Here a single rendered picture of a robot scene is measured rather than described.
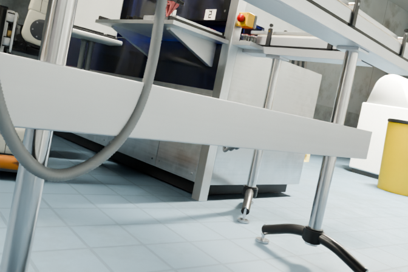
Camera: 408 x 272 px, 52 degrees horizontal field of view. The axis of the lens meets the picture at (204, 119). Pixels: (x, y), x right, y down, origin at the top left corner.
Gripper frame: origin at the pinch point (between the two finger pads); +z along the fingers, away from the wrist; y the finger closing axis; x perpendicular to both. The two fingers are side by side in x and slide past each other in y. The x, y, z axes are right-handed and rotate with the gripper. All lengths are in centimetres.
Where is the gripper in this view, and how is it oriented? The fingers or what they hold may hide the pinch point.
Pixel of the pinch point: (167, 15)
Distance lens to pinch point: 212.3
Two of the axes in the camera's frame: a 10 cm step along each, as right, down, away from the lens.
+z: -3.1, 9.5, -0.6
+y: 6.8, 2.7, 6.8
